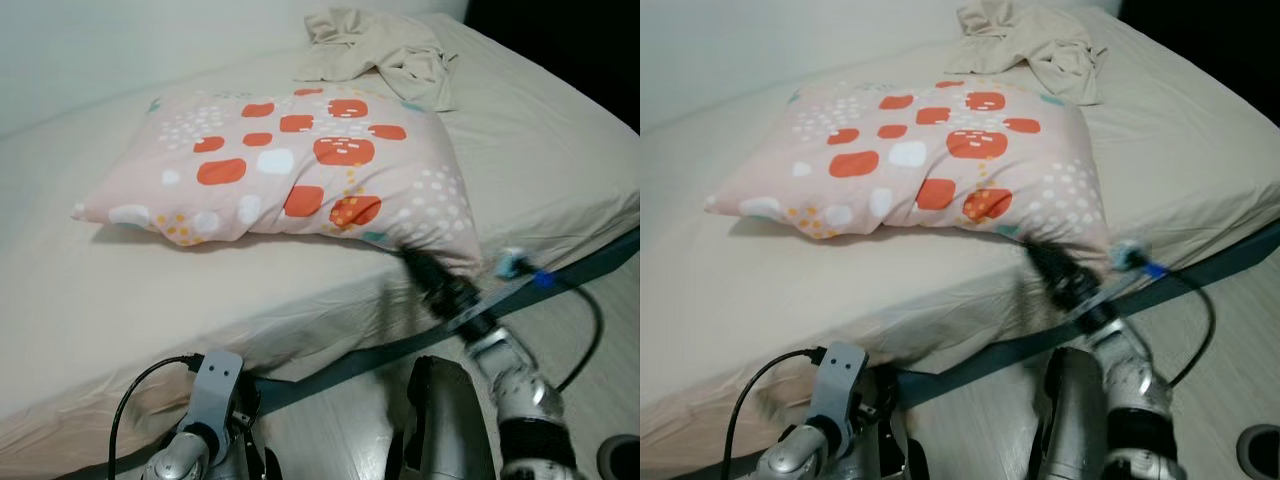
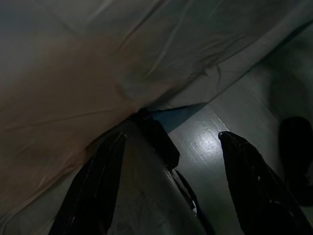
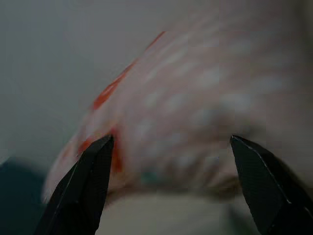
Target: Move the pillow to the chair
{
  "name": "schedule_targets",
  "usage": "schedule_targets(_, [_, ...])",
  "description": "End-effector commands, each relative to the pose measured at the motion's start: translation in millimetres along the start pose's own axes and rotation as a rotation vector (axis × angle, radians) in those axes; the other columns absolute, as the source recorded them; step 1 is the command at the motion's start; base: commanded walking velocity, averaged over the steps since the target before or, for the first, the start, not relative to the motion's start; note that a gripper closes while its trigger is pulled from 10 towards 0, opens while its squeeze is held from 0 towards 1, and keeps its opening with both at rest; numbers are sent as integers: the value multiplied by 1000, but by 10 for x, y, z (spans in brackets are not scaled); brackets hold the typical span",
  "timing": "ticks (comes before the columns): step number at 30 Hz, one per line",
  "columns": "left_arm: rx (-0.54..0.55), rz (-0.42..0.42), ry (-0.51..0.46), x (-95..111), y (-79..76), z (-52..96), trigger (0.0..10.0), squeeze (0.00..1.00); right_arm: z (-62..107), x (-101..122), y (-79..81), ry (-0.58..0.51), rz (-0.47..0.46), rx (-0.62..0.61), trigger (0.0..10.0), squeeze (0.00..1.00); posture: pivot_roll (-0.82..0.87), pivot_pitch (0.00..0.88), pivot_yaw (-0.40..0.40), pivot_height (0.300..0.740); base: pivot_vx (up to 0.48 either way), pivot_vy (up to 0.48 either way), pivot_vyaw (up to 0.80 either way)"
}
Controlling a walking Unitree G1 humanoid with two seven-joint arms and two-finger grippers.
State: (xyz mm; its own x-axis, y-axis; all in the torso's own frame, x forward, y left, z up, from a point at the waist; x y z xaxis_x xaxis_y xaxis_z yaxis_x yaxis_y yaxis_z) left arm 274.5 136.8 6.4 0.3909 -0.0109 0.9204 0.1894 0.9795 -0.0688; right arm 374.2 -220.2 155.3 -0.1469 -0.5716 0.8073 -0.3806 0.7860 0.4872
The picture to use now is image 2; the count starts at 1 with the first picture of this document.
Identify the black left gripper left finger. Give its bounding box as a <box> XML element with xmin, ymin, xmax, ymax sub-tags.
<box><xmin>48</xmin><ymin>132</ymin><xmax>128</xmax><ymax>235</ymax></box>

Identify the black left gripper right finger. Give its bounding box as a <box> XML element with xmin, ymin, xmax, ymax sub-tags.
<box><xmin>218</xmin><ymin>131</ymin><xmax>313</xmax><ymax>235</ymax></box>

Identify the white pillow with colourful print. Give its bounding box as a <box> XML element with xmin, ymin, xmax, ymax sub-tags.
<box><xmin>0</xmin><ymin>0</ymin><xmax>313</xmax><ymax>226</ymax></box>

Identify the black robot foot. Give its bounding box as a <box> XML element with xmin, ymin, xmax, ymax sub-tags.
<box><xmin>278</xmin><ymin>117</ymin><xmax>313</xmax><ymax>205</ymax></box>

